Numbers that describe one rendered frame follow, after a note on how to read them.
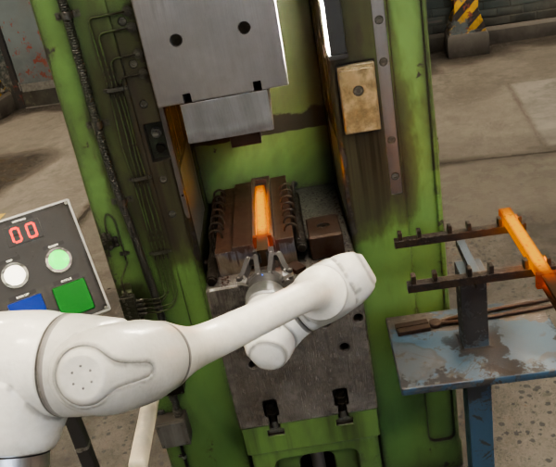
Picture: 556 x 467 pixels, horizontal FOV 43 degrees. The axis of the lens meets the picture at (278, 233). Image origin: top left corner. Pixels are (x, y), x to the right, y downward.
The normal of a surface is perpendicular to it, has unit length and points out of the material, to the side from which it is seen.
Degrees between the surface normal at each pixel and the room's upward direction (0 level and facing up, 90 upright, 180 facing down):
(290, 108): 90
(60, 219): 60
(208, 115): 90
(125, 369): 72
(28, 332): 18
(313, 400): 90
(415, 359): 0
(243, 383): 90
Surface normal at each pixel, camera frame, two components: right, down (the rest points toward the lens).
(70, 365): -0.10, 0.00
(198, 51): 0.04, 0.44
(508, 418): -0.17, -0.88
